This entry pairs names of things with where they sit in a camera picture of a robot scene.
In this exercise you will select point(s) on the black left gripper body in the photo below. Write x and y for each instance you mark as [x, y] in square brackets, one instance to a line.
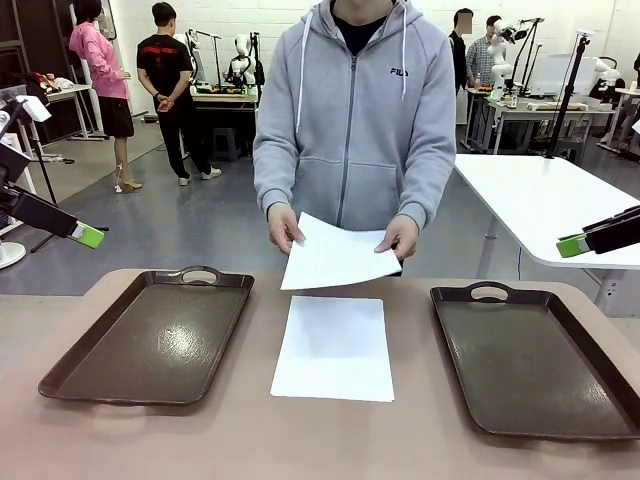
[10, 170]

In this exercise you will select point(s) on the white A4 paper sheet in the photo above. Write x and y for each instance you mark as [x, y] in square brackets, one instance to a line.
[340, 255]
[335, 350]

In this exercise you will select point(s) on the person's left forearm grey sleeve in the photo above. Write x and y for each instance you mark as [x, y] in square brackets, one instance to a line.
[425, 185]

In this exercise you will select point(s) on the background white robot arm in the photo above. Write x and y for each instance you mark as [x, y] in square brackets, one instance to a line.
[500, 60]

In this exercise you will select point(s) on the person's right forearm grey sleeve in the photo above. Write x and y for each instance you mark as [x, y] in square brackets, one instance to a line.
[272, 175]

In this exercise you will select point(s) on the person's left hand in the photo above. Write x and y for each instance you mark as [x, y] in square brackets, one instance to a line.
[405, 237]

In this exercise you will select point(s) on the person's right hand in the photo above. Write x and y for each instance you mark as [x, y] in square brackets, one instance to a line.
[285, 225]

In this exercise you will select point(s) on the black floor tripod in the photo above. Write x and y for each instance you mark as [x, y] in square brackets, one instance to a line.
[48, 182]

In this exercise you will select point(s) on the white round floor base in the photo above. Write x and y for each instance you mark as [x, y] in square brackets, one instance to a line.
[10, 255]

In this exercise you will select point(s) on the white side table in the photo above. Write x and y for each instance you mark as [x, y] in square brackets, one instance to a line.
[70, 91]

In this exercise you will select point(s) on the dark cabinet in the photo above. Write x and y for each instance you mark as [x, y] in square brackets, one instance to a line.
[45, 40]

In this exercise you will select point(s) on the background grey desk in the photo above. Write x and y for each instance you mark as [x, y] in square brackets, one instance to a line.
[540, 107]

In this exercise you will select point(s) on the brown plastic serving tray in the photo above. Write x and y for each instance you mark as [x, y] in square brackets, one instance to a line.
[150, 340]
[525, 360]

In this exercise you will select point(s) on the man in black T-shirt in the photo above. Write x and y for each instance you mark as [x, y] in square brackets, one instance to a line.
[167, 75]

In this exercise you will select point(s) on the grey plastic stool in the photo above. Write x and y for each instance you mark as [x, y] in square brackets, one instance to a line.
[225, 145]

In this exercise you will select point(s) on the background workbench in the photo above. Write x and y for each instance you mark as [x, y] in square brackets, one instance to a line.
[225, 97]

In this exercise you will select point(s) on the person in plaid shirt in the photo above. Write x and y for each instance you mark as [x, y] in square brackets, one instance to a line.
[482, 55]

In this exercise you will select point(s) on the person in black jacket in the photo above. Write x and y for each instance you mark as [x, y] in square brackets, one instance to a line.
[457, 55]

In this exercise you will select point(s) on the background white robot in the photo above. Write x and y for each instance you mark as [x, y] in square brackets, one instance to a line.
[243, 55]

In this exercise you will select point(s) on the person in grey hoodie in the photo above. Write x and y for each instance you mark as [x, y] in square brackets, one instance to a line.
[350, 125]

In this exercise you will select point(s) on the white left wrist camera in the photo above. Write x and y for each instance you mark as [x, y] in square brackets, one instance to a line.
[36, 107]

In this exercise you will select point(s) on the tall black camera stand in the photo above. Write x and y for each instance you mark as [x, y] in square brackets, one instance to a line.
[567, 100]

